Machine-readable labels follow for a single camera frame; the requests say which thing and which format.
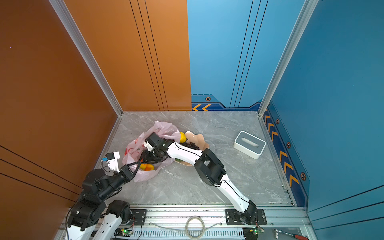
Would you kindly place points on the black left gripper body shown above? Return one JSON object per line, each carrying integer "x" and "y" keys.
{"x": 125, "y": 174}

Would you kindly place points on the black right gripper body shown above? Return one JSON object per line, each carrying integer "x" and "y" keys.
{"x": 152, "y": 157}

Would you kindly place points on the yellow red mango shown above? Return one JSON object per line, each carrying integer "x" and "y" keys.
{"x": 147, "y": 167}

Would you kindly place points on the pink printed plastic bag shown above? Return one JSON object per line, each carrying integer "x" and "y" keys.
{"x": 135, "y": 148}

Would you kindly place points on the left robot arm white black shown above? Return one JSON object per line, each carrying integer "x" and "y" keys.
{"x": 91, "y": 217}

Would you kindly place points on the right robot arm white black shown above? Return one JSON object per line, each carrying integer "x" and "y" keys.
{"x": 209, "y": 168}

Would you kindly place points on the yellow orange fruit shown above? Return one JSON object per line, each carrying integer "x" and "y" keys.
{"x": 183, "y": 138}

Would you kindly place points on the pink fruit plate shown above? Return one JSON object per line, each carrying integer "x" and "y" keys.
{"x": 199, "y": 140}

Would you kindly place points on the left green circuit board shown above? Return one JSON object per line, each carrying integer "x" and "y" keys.
{"x": 124, "y": 232}

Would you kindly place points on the green circuit board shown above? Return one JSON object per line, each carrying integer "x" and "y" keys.
{"x": 124, "y": 232}
{"x": 257, "y": 230}

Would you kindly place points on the white grey tissue box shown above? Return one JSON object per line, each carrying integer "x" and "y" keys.
{"x": 249, "y": 145}

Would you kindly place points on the right green circuit board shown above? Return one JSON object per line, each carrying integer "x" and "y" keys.
{"x": 257, "y": 230}

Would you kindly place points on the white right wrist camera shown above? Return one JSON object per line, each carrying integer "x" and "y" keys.
{"x": 148, "y": 146}

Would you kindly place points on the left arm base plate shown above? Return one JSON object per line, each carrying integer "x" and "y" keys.
{"x": 139, "y": 216}

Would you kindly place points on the aluminium front rail frame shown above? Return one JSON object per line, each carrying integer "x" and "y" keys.
{"x": 208, "y": 222}

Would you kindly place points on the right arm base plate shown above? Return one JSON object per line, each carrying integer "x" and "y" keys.
{"x": 234, "y": 217}

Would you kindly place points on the red handled tool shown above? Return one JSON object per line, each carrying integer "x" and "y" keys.
{"x": 278, "y": 232}

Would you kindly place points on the left aluminium corner post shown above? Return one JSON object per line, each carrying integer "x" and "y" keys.
{"x": 75, "y": 34}

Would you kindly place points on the aluminium corner post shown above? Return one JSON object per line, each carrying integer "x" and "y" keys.
{"x": 75, "y": 34}
{"x": 295, "y": 36}

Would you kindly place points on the right aluminium corner post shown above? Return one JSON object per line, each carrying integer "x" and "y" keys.
{"x": 295, "y": 36}

